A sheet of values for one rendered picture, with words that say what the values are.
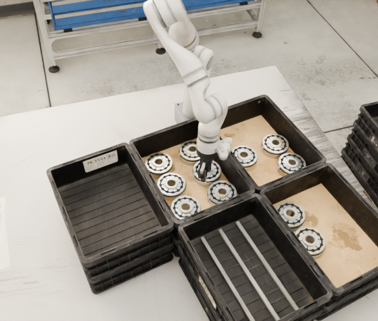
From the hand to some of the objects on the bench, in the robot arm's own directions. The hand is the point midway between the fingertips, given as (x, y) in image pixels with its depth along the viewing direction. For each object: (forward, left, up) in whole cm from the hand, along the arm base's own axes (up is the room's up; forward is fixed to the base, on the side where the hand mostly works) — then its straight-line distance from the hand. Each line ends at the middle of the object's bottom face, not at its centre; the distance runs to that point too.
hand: (206, 172), depth 156 cm
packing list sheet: (-10, -83, -22) cm, 86 cm away
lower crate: (+35, +30, -14) cm, 48 cm away
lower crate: (+4, -35, -19) cm, 40 cm away
